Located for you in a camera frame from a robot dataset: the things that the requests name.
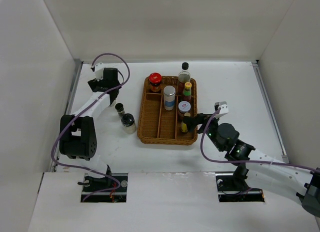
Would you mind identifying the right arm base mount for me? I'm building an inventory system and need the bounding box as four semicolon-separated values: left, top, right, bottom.
215;167;265;202

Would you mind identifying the yellow label sesame oil bottle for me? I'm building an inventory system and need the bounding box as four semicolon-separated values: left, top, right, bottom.
180;112;191;133

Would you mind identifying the tall dark soy sauce bottle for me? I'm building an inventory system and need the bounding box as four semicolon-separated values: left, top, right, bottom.
177;62;191;94

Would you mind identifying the silver lid white pepper jar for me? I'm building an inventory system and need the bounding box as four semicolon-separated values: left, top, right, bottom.
163;86;176;111

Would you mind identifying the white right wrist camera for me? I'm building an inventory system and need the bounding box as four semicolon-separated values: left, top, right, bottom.
214;101;229;119

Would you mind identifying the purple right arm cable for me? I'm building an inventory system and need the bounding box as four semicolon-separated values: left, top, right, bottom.
199;109;320;195

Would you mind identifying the clear glass shaker jar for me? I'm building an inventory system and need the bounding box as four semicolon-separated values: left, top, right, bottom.
121;113;137;134

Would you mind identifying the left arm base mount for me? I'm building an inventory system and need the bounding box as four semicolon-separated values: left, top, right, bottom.
78;167;129;203

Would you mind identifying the red lid chili sauce jar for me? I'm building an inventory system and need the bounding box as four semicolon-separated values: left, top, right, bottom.
148;72;162;93

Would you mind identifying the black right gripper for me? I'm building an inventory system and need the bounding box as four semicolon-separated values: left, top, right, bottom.
183;112;225;152

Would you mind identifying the small black pepper grinder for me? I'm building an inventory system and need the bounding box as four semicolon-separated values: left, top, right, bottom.
115;103;125;118

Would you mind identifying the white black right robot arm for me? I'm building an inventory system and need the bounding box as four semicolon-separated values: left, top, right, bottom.
183;111;320;217

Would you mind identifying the white lid red label jar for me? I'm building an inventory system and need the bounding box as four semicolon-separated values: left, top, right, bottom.
177;101;191;119

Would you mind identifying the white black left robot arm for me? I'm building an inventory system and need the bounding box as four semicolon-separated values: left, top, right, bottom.
59;67;121;161

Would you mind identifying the brown wicker divided basket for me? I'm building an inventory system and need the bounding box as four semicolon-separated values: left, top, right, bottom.
137;77;198;145

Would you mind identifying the green label chili sauce bottle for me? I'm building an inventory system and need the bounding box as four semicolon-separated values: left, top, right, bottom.
181;82;192;102

